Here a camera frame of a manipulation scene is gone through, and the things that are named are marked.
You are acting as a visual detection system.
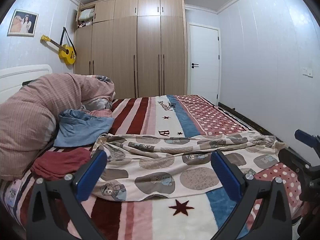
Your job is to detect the wall light switch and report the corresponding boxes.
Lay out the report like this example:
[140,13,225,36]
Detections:
[303,67,313,77]

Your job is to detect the white door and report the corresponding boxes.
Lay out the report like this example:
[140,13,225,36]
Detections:
[188,23,221,105]

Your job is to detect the bear print pajama pants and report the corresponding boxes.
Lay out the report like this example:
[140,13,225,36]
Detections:
[93,131,285,202]

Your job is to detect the folded linens in wardrobe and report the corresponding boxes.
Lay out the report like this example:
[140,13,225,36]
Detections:
[78,8,94,28]

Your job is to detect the yellow ukulele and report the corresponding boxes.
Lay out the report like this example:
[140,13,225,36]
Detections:
[41,27,76,65]

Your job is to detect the wooden wardrobe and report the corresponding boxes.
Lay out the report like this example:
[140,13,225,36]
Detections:
[74,0,188,99]

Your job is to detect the dark red folded garment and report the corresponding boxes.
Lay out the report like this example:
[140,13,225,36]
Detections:
[30,147,91,181]

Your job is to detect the framed wall photo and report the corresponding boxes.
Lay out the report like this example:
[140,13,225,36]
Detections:
[7,9,39,37]

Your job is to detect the blue folded garment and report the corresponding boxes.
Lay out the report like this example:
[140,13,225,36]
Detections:
[54,109,114,147]

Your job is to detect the pink striped duvet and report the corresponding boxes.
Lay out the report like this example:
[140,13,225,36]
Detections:
[1,74,116,181]

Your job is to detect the white headboard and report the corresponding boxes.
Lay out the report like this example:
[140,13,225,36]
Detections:
[0,64,52,103]

